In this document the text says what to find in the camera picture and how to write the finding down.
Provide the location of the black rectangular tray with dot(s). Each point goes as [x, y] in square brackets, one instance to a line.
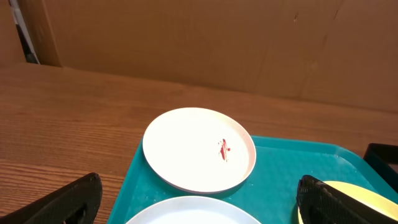
[383, 159]

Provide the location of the white plate with red stain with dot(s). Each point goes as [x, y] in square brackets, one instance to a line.
[199, 150]

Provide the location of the teal plastic tray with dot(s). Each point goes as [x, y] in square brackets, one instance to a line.
[269, 193]

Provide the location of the brown cardboard backdrop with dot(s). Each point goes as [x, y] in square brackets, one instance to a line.
[331, 51]

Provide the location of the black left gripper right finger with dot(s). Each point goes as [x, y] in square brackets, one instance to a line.
[326, 205]

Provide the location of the light blue plate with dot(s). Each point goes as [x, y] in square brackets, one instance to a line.
[193, 209]

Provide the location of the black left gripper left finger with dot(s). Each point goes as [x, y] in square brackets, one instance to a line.
[76, 202]

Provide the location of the yellow plate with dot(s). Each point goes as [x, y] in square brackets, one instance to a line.
[367, 196]

